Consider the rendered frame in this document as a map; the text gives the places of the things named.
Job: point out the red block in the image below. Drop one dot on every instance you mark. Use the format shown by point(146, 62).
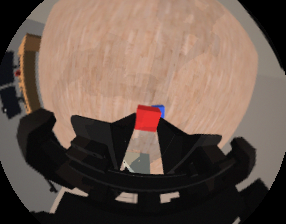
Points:
point(146, 118)

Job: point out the small blue block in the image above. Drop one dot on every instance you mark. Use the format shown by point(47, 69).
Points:
point(161, 109)

